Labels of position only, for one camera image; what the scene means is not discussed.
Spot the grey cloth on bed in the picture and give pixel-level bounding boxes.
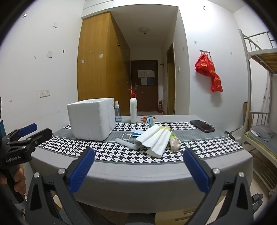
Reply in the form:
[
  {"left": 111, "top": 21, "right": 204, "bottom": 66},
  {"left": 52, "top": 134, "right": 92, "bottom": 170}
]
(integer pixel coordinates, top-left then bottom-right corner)
[{"left": 249, "top": 124, "right": 275, "bottom": 142}]

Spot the dark brown door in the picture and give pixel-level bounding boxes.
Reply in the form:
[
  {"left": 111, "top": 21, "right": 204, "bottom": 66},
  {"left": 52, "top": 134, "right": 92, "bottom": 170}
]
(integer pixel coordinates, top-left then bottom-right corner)
[{"left": 130, "top": 60, "right": 159, "bottom": 112}]

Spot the blue spray bottle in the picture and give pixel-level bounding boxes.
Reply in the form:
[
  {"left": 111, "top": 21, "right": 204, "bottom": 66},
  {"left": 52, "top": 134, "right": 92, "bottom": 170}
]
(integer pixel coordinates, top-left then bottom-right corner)
[{"left": 114, "top": 101, "right": 122, "bottom": 122}]

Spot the white pump bottle red cap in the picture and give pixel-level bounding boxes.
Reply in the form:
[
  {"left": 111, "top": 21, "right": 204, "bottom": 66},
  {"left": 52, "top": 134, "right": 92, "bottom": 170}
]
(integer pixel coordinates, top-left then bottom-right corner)
[{"left": 128, "top": 88, "right": 138, "bottom": 123}]

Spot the blue face mask bundle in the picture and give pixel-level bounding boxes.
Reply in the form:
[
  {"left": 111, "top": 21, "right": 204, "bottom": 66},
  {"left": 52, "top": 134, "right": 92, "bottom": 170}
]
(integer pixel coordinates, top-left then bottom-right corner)
[{"left": 122, "top": 130, "right": 148, "bottom": 141}]

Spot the wooden side door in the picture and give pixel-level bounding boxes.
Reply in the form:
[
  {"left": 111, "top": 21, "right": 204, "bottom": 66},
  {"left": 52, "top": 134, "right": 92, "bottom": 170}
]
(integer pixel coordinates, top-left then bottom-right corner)
[{"left": 167, "top": 42, "right": 176, "bottom": 115}]

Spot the dark slipper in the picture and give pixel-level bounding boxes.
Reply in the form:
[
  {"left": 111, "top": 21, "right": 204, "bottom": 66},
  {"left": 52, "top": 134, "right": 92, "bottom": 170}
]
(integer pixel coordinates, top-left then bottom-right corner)
[{"left": 252, "top": 193, "right": 264, "bottom": 211}]

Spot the wooden wardrobe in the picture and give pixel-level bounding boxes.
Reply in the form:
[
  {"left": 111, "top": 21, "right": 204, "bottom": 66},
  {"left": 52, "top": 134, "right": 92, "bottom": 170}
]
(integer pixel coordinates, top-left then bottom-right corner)
[{"left": 77, "top": 12, "right": 131, "bottom": 116}]

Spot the white foam box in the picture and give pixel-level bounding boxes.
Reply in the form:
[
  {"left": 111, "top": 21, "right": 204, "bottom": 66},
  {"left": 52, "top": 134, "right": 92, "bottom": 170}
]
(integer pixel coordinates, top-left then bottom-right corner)
[{"left": 67, "top": 97, "right": 116, "bottom": 141}]

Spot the leaning wooden board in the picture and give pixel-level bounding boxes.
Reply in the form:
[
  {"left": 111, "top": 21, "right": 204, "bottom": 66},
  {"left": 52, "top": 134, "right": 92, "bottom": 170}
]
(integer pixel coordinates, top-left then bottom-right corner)
[{"left": 243, "top": 102, "right": 252, "bottom": 128}]

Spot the green tissue packet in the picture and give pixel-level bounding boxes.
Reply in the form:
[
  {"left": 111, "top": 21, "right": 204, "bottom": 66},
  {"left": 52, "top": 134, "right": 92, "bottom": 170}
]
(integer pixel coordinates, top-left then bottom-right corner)
[{"left": 169, "top": 131, "right": 182, "bottom": 151}]

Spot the black smartphone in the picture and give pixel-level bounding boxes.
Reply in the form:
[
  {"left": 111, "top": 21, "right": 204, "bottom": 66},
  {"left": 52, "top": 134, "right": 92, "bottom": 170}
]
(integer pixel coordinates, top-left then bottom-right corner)
[{"left": 190, "top": 120, "right": 215, "bottom": 133}]

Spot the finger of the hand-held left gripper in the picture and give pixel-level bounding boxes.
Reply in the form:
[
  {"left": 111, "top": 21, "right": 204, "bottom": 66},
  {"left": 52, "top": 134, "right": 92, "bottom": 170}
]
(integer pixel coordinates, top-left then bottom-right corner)
[
  {"left": 4, "top": 123, "right": 38, "bottom": 141},
  {"left": 6, "top": 128, "right": 53, "bottom": 152}
]

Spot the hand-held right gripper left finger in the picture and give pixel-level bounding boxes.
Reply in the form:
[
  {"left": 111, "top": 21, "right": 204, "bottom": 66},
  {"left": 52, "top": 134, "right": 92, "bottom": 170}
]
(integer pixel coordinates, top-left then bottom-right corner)
[{"left": 25, "top": 148, "right": 115, "bottom": 225}]

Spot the houndstooth tablecloth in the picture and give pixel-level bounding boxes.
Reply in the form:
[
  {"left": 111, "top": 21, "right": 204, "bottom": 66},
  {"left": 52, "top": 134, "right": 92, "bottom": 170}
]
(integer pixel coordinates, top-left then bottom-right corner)
[{"left": 36, "top": 121, "right": 244, "bottom": 163}]

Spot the metal bunk bed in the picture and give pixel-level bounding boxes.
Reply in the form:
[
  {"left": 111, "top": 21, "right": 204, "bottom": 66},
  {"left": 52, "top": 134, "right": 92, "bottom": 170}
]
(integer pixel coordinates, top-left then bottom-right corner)
[{"left": 238, "top": 29, "right": 277, "bottom": 196}]

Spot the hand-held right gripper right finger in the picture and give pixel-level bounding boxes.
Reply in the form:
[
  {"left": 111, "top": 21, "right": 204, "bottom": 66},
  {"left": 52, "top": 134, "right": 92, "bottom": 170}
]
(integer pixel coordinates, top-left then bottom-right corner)
[{"left": 183, "top": 148, "right": 254, "bottom": 225}]

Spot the person's left hand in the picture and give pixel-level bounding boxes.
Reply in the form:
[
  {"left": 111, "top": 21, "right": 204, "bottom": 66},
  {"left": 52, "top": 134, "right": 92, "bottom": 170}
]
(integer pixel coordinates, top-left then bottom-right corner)
[{"left": 0, "top": 165, "right": 27, "bottom": 195}]

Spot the red plastic bag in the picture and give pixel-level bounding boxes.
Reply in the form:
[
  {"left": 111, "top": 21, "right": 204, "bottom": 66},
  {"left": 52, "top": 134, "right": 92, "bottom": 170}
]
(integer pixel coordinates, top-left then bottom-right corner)
[
  {"left": 194, "top": 54, "right": 217, "bottom": 77},
  {"left": 211, "top": 74, "right": 224, "bottom": 93}
]

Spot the grey cloth covered table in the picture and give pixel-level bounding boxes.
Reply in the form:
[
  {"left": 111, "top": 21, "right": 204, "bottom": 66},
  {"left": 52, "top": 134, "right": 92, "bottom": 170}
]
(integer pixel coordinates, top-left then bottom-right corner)
[{"left": 29, "top": 114, "right": 253, "bottom": 213}]

